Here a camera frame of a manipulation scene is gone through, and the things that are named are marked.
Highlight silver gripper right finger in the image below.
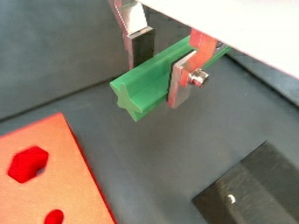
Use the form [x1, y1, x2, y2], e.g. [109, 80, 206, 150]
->
[166, 29, 217, 109]

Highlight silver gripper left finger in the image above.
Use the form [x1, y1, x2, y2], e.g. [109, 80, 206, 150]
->
[107, 0, 154, 68]

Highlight green star-profile bar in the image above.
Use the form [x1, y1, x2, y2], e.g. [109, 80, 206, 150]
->
[109, 38, 229, 122]

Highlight black curved fixture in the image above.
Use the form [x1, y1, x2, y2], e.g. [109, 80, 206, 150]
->
[192, 143, 299, 224]

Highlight red shape-sorter block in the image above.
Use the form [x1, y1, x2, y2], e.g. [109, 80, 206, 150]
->
[0, 113, 116, 224]

